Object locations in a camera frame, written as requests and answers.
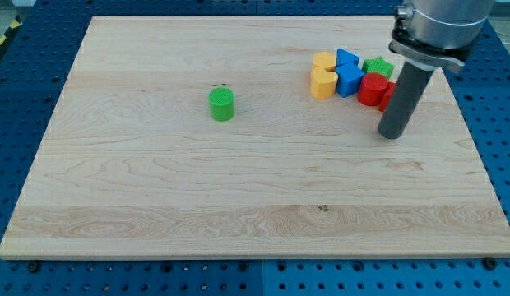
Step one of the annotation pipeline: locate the grey mounting flange plate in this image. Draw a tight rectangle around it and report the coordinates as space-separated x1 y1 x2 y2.
389 25 474 74

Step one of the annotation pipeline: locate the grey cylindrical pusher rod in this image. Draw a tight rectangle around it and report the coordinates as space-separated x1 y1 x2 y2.
378 62 434 140

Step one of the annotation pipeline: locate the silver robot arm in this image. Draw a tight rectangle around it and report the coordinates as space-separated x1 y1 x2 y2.
378 0 494 139

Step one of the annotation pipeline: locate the green star block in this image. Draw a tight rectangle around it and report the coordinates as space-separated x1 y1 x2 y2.
362 57 394 80

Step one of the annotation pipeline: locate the red block behind rod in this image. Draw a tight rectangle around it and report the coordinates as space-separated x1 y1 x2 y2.
378 81 396 113

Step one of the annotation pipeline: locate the red cylinder block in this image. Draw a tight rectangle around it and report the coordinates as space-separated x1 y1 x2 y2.
358 72 389 106

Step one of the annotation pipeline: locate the blue cube block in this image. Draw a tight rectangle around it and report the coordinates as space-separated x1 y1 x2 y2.
335 63 364 98

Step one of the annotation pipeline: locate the blue triangle block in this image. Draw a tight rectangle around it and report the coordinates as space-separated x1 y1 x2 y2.
336 49 359 67

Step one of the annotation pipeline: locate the yellow heart block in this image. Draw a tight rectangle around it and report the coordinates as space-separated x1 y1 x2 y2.
310 67 339 99

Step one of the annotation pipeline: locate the yellow hexagon block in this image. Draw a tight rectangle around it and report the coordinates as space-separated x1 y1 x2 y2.
313 52 336 72

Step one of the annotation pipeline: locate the green cylinder block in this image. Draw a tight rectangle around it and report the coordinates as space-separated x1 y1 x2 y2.
208 87 235 122

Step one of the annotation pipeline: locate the light wooden board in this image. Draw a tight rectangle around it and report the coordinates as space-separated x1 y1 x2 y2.
0 16 510 260

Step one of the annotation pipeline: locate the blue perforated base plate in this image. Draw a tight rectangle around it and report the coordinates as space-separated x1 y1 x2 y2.
0 0 510 295

